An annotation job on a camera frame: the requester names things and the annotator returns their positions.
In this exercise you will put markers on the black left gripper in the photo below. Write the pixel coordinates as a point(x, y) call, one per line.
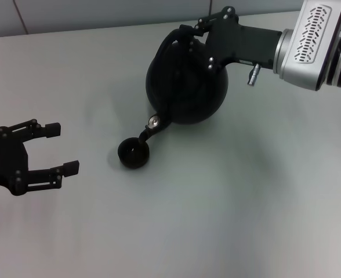
point(8, 162)

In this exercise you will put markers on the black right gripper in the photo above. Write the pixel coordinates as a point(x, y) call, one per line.
point(243, 43)

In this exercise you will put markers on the small black teacup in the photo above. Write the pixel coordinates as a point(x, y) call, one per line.
point(132, 162)

